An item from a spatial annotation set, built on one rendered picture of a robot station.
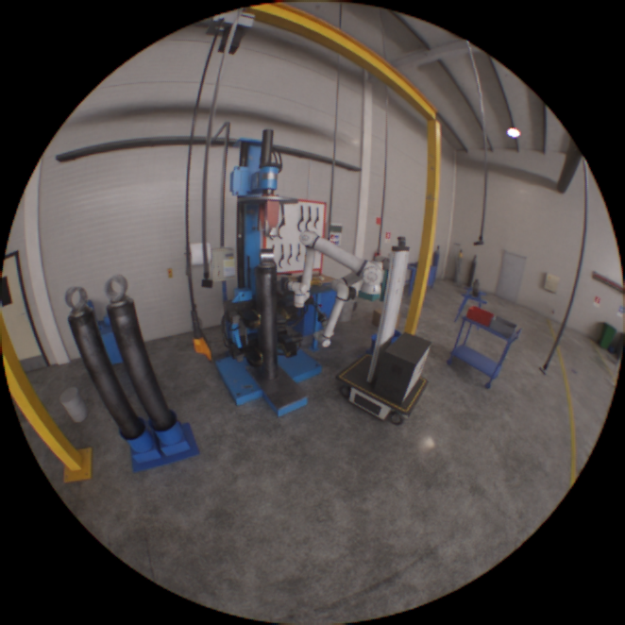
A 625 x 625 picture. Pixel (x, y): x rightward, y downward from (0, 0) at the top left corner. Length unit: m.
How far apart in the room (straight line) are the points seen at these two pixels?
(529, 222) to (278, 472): 11.90
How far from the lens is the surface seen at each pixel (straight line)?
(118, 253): 4.04
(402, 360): 2.10
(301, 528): 1.95
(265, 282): 2.15
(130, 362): 1.72
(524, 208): 11.90
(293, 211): 4.61
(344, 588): 1.94
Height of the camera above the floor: 1.91
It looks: 23 degrees down
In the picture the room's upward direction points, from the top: 4 degrees clockwise
